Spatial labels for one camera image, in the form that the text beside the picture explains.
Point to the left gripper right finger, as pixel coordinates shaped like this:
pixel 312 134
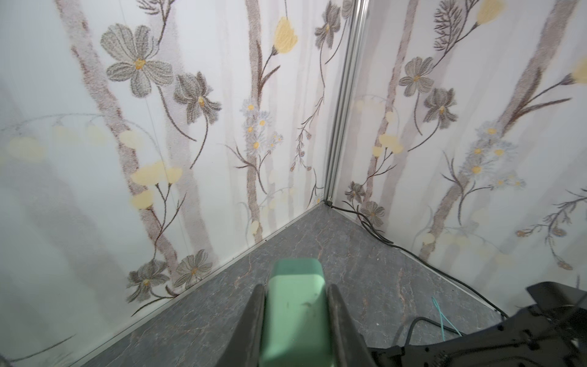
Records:
pixel 349 347

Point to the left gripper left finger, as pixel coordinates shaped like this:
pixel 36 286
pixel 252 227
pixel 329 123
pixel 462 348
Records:
pixel 244 347

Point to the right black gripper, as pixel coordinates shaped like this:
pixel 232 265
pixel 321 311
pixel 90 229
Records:
pixel 551 332

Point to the green charger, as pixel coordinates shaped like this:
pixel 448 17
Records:
pixel 296 323

